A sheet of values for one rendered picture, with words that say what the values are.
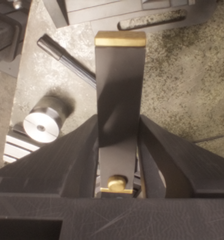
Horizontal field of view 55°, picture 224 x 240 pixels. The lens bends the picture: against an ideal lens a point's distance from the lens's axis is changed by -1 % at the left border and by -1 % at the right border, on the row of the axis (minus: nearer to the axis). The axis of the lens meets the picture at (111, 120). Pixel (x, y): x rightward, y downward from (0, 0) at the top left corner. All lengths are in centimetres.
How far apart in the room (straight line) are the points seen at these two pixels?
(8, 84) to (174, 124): 127
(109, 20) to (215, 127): 22
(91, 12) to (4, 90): 130
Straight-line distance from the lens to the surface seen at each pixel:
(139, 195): 38
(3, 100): 157
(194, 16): 27
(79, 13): 27
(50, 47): 29
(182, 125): 34
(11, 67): 111
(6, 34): 79
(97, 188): 16
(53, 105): 32
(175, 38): 28
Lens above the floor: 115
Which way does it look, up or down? 55 degrees down
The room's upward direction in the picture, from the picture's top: 170 degrees counter-clockwise
